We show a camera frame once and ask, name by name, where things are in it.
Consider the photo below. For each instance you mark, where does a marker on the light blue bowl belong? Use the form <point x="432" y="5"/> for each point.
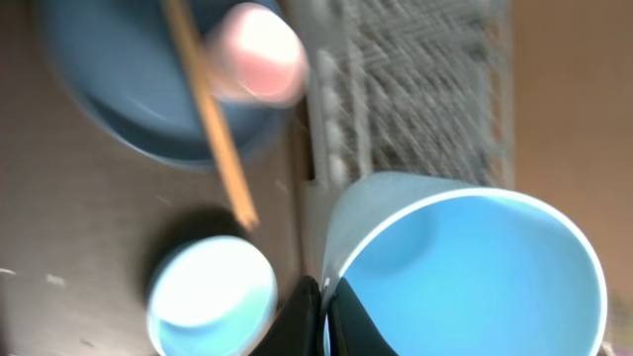
<point x="213" y="296"/>

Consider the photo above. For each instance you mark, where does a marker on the grey dishwasher rack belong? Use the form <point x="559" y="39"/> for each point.
<point x="416" y="86"/>

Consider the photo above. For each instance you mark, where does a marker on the light blue cup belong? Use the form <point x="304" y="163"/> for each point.
<point x="443" y="267"/>

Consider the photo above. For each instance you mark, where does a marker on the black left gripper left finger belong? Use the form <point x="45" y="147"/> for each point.
<point x="294" y="330"/>

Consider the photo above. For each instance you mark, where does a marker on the brown serving tray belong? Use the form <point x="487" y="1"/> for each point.
<point x="84" y="219"/>

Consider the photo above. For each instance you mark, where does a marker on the pink cup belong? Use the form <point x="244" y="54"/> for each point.
<point x="254" y="56"/>

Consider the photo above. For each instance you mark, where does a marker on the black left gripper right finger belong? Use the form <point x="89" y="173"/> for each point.
<point x="351" y="331"/>

